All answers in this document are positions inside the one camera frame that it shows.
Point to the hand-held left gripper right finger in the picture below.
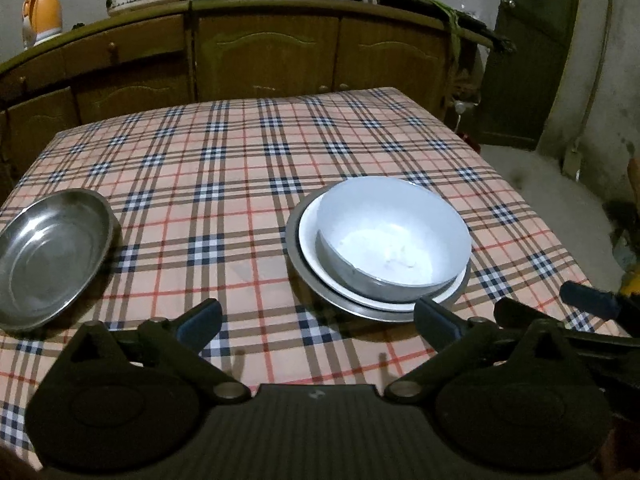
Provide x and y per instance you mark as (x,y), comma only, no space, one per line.
(435,320)

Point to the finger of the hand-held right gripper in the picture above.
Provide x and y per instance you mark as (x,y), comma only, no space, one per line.
(515,312)
(595,300)

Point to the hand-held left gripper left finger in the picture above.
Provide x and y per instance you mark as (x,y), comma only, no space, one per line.
(200,317)

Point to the steel bowl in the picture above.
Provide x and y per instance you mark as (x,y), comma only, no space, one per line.
(380,315)

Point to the deep white patterned bowl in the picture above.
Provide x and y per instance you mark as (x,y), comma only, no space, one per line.
(400,220)

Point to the wide white bowl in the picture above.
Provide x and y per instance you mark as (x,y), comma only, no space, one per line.
(309,245)

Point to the large steel plate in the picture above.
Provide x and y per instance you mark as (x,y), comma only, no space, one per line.
(50,260)

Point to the small grey box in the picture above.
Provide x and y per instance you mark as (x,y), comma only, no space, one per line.
(572,160)

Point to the plaid tablecloth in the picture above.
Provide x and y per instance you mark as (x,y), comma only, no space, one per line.
(225,160)

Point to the red bag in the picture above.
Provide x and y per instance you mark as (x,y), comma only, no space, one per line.
(467,137)

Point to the white round plug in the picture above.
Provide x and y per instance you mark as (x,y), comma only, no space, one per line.
(458,107)

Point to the dark green door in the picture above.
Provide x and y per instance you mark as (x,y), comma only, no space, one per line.
(530,85)

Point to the brown wooden two-door cabinet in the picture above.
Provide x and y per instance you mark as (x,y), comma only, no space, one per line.
(265,50)

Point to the dark bundle with green strands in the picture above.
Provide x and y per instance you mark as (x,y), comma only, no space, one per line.
(480,27)

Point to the orange electric kettle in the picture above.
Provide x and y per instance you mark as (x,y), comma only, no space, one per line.
(45,15)

